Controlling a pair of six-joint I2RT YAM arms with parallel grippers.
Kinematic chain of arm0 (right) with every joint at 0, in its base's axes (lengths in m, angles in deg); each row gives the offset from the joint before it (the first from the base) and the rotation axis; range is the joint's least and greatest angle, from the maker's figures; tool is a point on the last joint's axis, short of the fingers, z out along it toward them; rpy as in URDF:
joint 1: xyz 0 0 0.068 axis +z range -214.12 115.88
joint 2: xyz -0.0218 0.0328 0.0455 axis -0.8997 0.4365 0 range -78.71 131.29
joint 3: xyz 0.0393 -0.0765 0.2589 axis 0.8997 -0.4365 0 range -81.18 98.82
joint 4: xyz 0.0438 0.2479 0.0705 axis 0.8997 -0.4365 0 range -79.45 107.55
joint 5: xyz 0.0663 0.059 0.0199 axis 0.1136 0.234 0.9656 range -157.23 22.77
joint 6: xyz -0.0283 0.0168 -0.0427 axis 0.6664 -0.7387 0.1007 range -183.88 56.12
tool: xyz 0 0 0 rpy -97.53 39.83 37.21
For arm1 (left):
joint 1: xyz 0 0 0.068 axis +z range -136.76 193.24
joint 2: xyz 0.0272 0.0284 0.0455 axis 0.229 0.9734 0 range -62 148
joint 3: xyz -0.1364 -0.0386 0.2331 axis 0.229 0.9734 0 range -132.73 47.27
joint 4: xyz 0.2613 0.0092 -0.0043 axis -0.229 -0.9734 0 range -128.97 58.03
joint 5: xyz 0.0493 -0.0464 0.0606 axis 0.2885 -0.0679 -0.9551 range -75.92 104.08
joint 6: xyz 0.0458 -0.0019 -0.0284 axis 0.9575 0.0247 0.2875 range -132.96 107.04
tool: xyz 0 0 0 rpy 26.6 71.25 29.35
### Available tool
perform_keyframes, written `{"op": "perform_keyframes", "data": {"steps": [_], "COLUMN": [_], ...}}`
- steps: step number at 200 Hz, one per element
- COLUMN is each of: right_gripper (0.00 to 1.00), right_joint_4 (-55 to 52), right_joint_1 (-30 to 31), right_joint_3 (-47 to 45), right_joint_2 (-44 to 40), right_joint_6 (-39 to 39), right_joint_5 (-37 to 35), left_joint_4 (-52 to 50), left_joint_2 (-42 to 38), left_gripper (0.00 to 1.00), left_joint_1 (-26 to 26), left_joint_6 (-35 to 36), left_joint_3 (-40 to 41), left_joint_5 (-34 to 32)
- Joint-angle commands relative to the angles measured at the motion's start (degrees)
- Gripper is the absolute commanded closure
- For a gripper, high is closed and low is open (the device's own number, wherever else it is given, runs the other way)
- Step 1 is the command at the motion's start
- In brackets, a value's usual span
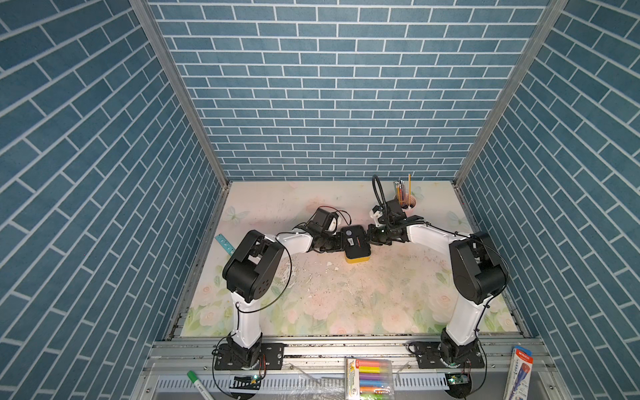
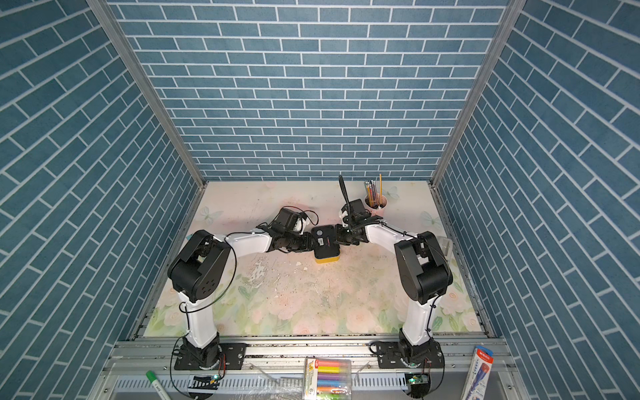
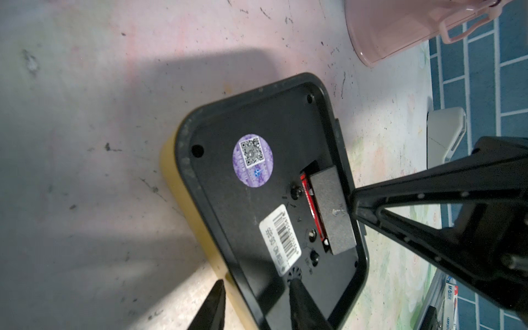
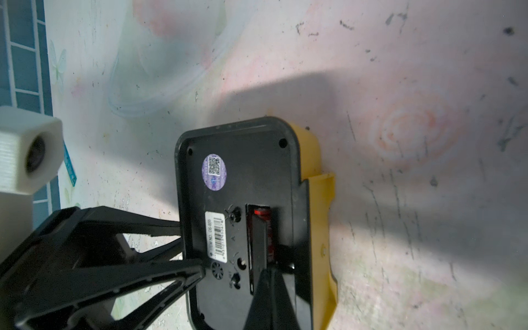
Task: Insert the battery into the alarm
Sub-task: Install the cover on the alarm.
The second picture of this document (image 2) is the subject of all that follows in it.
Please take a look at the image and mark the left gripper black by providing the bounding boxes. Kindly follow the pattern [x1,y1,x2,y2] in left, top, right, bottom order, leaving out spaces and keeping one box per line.
[282,232,322,253]

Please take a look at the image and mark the yellow alarm clock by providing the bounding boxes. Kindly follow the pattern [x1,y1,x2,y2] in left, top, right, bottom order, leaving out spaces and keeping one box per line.
[311,225,340,264]

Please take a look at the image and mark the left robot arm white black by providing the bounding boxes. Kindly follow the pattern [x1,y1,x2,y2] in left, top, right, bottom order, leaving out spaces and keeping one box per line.
[168,206,319,369]

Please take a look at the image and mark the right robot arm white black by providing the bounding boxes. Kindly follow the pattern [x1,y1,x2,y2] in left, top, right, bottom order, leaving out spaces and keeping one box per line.
[338,199,453,368]

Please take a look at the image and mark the pink pencil cup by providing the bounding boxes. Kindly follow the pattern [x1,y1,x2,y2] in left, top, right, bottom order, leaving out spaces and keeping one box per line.
[364,196,388,216]

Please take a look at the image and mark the pencils in cup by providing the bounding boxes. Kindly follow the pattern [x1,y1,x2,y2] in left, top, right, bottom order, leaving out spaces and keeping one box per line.
[364,174,383,203]

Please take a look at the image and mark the grey stapler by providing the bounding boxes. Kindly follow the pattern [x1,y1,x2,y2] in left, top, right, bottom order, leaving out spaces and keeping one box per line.
[438,236,453,261]

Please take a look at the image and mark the highlighter marker pack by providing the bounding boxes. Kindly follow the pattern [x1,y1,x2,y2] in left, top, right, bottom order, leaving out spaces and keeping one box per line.
[303,358,353,400]

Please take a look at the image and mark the green marker pen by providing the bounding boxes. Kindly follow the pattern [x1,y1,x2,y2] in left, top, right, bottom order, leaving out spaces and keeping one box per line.
[146,371,171,400]

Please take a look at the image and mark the boxed pen package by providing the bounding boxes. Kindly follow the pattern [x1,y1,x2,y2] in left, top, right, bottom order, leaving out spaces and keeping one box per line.
[461,346,494,400]

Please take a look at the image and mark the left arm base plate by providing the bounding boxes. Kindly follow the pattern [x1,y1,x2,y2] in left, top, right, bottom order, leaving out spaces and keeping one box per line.
[173,342,247,371]

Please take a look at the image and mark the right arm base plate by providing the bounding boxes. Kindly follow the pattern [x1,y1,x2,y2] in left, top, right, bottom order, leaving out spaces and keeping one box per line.
[368,339,445,369]

